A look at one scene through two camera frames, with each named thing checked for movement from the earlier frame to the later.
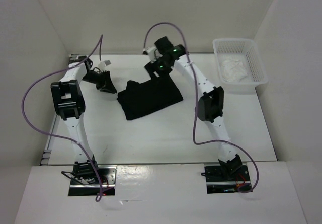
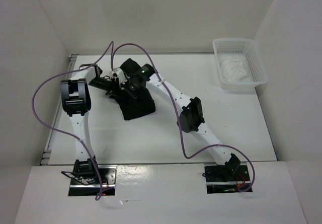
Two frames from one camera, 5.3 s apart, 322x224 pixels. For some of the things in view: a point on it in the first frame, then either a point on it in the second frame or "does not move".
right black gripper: [151, 68] → [129, 79]
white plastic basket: [240, 66] does not move
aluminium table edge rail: [47, 153] does not move
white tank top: [232, 70] does not move
